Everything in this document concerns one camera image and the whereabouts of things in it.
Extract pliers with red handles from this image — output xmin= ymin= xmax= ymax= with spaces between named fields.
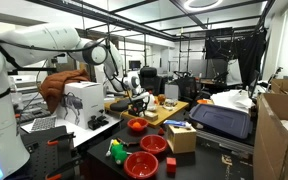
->
xmin=116 ymin=138 xmax=139 ymax=147

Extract white robot dog box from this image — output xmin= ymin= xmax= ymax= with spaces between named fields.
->
xmin=56 ymin=81 xmax=104 ymax=129

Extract flat cardboard box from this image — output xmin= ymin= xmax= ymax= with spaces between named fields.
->
xmin=144 ymin=112 xmax=158 ymax=121

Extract brown jacket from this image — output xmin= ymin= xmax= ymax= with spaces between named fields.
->
xmin=39 ymin=69 xmax=90 ymax=113

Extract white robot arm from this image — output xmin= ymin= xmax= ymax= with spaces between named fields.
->
xmin=0 ymin=23 xmax=140 ymax=180

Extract middle red bowl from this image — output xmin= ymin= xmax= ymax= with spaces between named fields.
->
xmin=140 ymin=134 xmax=167 ymax=154

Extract dark blue plastic lid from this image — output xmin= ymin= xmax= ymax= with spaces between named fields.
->
xmin=189 ymin=104 xmax=253 ymax=139

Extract black office chair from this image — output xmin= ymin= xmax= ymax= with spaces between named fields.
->
xmin=140 ymin=67 xmax=162 ymax=96

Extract red cube block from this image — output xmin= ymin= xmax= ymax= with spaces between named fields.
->
xmin=166 ymin=157 xmax=176 ymax=173

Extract blue white tube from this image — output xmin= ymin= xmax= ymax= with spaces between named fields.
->
xmin=163 ymin=120 xmax=192 ymax=129

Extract brown football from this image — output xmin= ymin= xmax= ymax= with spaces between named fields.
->
xmin=157 ymin=94 xmax=166 ymax=103

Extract near red bowl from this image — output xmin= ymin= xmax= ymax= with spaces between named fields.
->
xmin=123 ymin=151 xmax=159 ymax=179

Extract red bowl with orange ball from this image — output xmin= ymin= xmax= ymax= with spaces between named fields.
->
xmin=127 ymin=118 xmax=148 ymax=131

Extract wooden shape sorter box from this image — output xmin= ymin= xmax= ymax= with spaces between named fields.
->
xmin=167 ymin=125 xmax=197 ymax=154

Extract open small cardboard box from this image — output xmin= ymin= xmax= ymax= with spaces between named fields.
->
xmin=271 ymin=79 xmax=288 ymax=95

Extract orange bowl on table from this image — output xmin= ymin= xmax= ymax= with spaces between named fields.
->
xmin=197 ymin=99 xmax=208 ymax=104

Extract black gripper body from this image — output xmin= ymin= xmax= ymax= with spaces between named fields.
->
xmin=129 ymin=92 xmax=150 ymax=105

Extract large cardboard box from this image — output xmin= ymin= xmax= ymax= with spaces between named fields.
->
xmin=253 ymin=93 xmax=288 ymax=180

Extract small orange block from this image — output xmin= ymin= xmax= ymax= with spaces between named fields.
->
xmin=158 ymin=128 xmax=165 ymax=136

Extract metal spoon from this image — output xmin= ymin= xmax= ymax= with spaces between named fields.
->
xmin=105 ymin=139 xmax=114 ymax=157

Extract green plastic toy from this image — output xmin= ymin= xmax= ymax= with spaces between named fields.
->
xmin=110 ymin=140 xmax=127 ymax=165

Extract orange ball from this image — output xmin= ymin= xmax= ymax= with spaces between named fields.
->
xmin=132 ymin=122 xmax=141 ymax=129

